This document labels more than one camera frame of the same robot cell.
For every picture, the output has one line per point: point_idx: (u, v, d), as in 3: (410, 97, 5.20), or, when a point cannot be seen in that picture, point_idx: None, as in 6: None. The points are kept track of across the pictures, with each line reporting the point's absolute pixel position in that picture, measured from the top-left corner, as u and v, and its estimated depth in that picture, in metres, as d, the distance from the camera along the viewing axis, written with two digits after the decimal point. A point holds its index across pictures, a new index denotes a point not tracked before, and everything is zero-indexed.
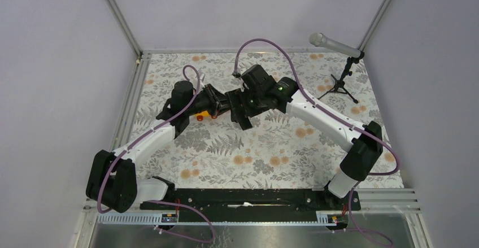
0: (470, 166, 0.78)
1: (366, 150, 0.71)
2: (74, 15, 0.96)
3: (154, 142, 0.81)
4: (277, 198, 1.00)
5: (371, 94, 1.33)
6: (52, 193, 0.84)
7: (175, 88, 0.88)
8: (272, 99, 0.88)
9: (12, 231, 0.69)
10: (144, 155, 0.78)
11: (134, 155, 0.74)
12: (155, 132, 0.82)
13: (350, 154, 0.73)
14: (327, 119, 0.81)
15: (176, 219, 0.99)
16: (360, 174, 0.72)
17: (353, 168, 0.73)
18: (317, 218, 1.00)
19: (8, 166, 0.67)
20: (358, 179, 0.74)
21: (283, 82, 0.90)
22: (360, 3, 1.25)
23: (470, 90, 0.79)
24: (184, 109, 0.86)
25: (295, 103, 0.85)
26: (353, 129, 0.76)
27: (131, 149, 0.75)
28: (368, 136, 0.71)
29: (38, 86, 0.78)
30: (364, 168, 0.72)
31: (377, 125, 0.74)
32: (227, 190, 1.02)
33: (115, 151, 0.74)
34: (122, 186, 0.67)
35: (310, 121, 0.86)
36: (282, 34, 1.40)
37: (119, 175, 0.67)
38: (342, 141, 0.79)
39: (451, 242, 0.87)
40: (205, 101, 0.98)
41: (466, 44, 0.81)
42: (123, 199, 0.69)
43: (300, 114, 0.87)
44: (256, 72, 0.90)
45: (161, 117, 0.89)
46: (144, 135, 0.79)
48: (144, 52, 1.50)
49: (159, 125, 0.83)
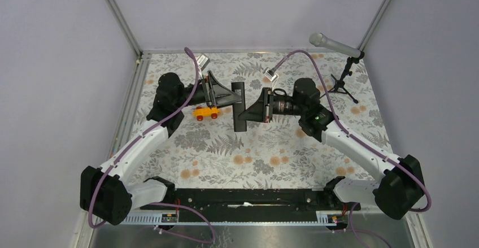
0: (469, 168, 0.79)
1: (401, 185, 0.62)
2: (74, 14, 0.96)
3: (143, 148, 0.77)
4: (277, 198, 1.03)
5: (371, 94, 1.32)
6: (51, 193, 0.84)
7: (161, 85, 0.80)
8: (309, 127, 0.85)
9: (12, 231, 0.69)
10: (134, 166, 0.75)
11: (122, 170, 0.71)
12: (143, 138, 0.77)
13: (383, 187, 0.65)
14: (360, 149, 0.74)
15: (176, 219, 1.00)
16: (395, 212, 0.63)
17: (389, 205, 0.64)
18: (317, 218, 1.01)
19: (8, 166, 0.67)
20: (393, 216, 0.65)
21: (323, 111, 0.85)
22: (360, 2, 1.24)
23: (470, 88, 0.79)
24: (184, 103, 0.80)
25: (329, 131, 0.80)
26: (386, 161, 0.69)
27: (118, 163, 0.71)
28: (404, 170, 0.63)
29: (38, 84, 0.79)
30: (404, 204, 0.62)
31: (414, 161, 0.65)
32: (227, 190, 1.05)
33: (103, 168, 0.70)
34: (113, 199, 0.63)
35: (344, 151, 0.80)
36: (283, 34, 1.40)
37: (107, 191, 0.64)
38: (374, 173, 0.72)
39: (451, 242, 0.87)
40: (201, 94, 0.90)
41: (465, 43, 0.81)
42: (118, 213, 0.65)
43: (332, 143, 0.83)
44: (312, 99, 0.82)
45: (151, 117, 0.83)
46: (133, 143, 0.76)
48: (144, 52, 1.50)
49: (148, 129, 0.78)
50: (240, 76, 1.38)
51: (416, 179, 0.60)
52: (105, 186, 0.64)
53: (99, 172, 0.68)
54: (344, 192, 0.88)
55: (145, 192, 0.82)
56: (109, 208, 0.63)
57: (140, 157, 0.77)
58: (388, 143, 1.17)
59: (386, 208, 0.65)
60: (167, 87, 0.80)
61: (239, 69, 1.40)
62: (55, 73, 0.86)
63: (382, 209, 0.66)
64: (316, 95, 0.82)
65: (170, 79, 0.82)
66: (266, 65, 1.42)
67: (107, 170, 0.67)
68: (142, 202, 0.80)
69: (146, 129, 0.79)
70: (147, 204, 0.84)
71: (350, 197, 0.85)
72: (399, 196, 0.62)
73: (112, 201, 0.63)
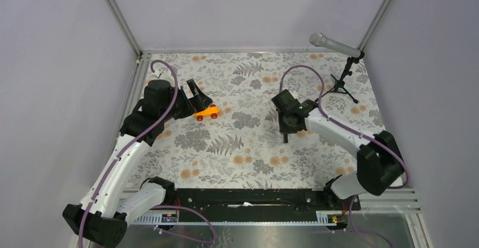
0: (469, 168, 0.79)
1: (375, 158, 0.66)
2: (74, 14, 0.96)
3: (123, 173, 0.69)
4: (277, 198, 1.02)
5: (371, 93, 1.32)
6: (51, 193, 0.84)
7: (149, 87, 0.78)
8: (294, 117, 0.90)
9: (13, 231, 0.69)
10: (117, 195, 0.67)
11: (104, 204, 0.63)
12: (121, 161, 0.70)
13: (360, 162, 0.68)
14: (339, 130, 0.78)
15: (176, 219, 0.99)
16: (374, 186, 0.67)
17: (368, 179, 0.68)
18: (317, 218, 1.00)
19: (8, 166, 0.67)
20: (373, 191, 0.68)
21: (304, 103, 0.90)
22: (360, 2, 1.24)
23: (470, 88, 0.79)
24: (168, 108, 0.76)
25: (311, 116, 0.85)
26: (362, 136, 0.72)
27: (97, 197, 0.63)
28: (378, 144, 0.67)
29: (38, 84, 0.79)
30: (381, 176, 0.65)
31: (389, 135, 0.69)
32: (227, 190, 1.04)
33: (82, 204, 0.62)
34: (104, 230, 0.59)
35: (325, 134, 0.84)
36: (283, 34, 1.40)
37: (92, 226, 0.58)
38: (352, 151, 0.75)
39: (451, 242, 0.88)
40: (182, 99, 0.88)
41: (465, 43, 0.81)
42: (114, 236, 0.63)
43: (313, 127, 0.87)
44: (283, 94, 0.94)
45: (125, 131, 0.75)
46: (109, 170, 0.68)
48: (144, 52, 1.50)
49: (123, 150, 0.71)
50: (240, 76, 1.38)
51: (391, 152, 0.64)
52: (90, 223, 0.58)
53: (81, 210, 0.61)
54: (340, 190, 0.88)
55: (140, 205, 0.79)
56: (103, 239, 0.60)
57: (123, 182, 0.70)
58: None
59: (366, 182, 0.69)
60: (155, 87, 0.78)
61: (239, 69, 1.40)
62: (55, 73, 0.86)
63: (363, 185, 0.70)
64: (285, 92, 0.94)
65: (159, 83, 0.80)
66: (266, 65, 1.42)
67: (88, 208, 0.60)
68: (140, 210, 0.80)
69: (120, 148, 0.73)
70: (148, 209, 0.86)
71: (347, 192, 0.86)
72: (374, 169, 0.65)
73: (103, 235, 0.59)
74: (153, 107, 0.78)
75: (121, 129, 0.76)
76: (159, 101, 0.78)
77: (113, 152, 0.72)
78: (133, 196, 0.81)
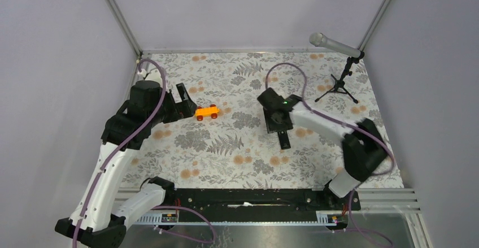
0: (468, 169, 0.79)
1: (360, 147, 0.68)
2: (73, 14, 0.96)
3: (110, 184, 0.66)
4: (277, 198, 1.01)
5: (371, 94, 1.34)
6: (50, 194, 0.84)
7: (135, 88, 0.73)
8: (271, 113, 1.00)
9: (12, 231, 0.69)
10: (108, 205, 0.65)
11: (94, 218, 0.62)
12: (105, 173, 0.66)
13: (345, 151, 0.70)
14: (323, 121, 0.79)
15: (176, 220, 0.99)
16: (361, 174, 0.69)
17: (355, 168, 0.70)
18: (317, 218, 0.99)
19: (8, 166, 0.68)
20: (360, 178, 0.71)
21: None
22: (360, 2, 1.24)
23: (469, 88, 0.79)
24: (154, 110, 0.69)
25: (296, 111, 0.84)
26: (345, 126, 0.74)
27: (86, 213, 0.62)
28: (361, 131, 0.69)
29: (38, 83, 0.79)
30: (366, 162, 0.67)
31: (370, 122, 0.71)
32: (227, 190, 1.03)
33: (73, 218, 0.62)
34: (99, 240, 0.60)
35: (308, 125, 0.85)
36: (283, 35, 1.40)
37: (86, 238, 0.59)
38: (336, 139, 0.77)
39: (450, 242, 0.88)
40: (170, 101, 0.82)
41: (464, 43, 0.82)
42: (115, 240, 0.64)
43: (297, 120, 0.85)
44: None
45: (107, 138, 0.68)
46: (94, 185, 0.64)
48: (144, 52, 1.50)
49: (105, 162, 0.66)
50: (240, 76, 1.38)
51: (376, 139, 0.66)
52: (83, 238, 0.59)
53: (73, 225, 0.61)
54: (337, 187, 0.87)
55: (139, 206, 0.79)
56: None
57: (112, 192, 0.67)
58: (387, 143, 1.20)
59: (352, 170, 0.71)
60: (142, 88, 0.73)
61: (239, 69, 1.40)
62: (54, 73, 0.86)
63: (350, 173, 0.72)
64: None
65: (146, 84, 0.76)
66: (266, 65, 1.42)
67: (78, 225, 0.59)
68: (139, 211, 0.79)
69: (104, 158, 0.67)
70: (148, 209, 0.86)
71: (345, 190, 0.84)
72: (360, 158, 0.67)
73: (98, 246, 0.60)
74: (139, 109, 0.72)
75: (103, 135, 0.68)
76: (146, 103, 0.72)
77: (98, 162, 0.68)
78: (133, 198, 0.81)
